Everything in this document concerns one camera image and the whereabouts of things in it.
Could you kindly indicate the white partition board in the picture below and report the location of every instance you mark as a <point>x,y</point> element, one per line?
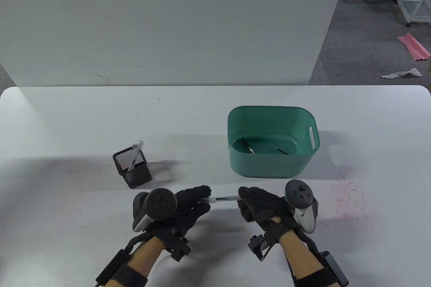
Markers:
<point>168,24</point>

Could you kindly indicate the black grey left hand controller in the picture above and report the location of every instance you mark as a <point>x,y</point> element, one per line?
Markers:
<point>160,203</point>

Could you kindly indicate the black pen tip section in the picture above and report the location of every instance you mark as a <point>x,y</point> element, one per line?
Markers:
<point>249,146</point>

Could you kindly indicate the person's left hand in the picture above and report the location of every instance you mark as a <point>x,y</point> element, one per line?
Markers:
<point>188,213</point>

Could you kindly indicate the black armband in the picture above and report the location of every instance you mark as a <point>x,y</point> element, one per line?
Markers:
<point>313,278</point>
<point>131,277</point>

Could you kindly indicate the person's left forearm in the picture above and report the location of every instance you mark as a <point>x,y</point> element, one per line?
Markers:
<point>143,256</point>

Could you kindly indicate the black right armband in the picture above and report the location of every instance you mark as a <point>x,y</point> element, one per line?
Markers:
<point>313,278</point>

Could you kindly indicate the pink folded paper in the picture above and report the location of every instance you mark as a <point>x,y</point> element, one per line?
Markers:
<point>414,46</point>

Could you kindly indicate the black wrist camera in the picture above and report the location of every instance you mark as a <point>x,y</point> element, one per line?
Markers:
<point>257,248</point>
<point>180,250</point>

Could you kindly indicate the person's right forearm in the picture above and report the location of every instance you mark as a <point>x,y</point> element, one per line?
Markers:
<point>299,255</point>

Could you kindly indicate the green plastic bin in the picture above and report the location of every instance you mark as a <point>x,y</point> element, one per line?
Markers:
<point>269,166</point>

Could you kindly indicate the black grey right hand controller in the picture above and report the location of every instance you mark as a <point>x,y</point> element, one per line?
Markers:
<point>299,194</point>

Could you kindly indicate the person's right hand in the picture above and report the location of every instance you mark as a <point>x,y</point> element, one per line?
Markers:
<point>266,206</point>

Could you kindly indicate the thin black pen refill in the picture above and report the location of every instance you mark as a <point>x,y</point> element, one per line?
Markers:
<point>283,151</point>

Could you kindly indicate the black left armband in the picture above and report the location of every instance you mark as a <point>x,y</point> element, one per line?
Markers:
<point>131,277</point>

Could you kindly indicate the white crumpled paper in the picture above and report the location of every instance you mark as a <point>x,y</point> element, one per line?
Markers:
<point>404,73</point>

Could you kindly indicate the black grey hand controller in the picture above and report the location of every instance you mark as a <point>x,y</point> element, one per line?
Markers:
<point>160,203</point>
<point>299,194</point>

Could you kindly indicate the black mesh pen holder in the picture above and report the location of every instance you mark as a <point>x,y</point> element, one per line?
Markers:
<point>141,174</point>

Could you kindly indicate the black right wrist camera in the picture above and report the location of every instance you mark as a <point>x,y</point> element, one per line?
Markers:
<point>257,248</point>

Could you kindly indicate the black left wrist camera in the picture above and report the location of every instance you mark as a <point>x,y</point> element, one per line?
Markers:
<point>180,250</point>

